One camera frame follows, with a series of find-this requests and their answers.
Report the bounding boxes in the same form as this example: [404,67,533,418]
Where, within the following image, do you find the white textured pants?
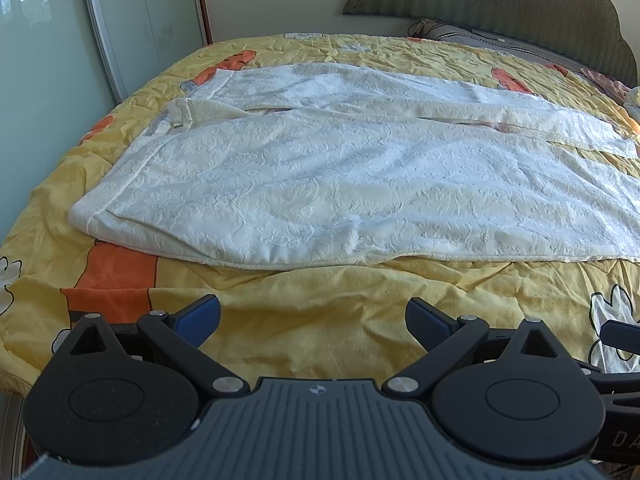
[68,63,639,270]

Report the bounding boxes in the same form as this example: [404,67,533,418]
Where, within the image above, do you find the yellow cartoon bed quilt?
[1,32,639,396]

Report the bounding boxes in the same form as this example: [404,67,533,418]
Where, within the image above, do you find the pink crumpled cloth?
[580,67,630,105]

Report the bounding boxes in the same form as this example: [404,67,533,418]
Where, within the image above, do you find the striped pillow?
[407,18,582,70]

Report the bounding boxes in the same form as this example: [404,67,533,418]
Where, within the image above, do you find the glass sliding wardrobe door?
[1,0,208,233]

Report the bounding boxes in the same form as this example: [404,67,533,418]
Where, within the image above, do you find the green scalloped headboard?
[343,0,638,86]

